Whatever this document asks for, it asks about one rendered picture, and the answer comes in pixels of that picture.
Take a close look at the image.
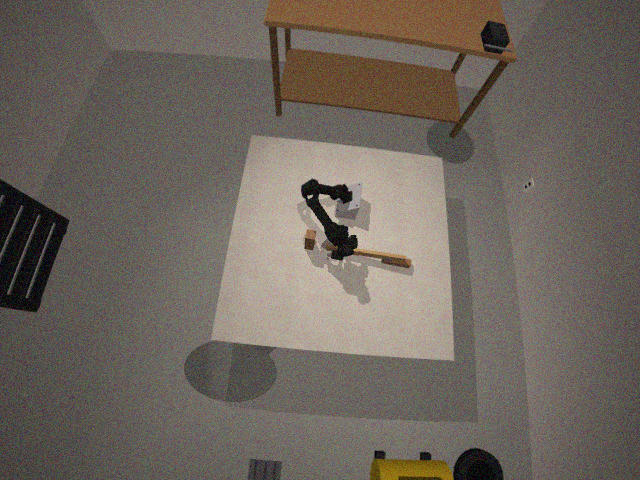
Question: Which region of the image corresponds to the long brown wooden rail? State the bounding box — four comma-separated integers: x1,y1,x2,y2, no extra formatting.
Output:
326,244,406,262

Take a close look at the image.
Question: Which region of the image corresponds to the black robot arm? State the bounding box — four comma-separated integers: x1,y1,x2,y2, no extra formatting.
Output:
301,178,358,257

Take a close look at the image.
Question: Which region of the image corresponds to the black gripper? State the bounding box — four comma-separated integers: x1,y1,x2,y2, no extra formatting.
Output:
331,226,348,261

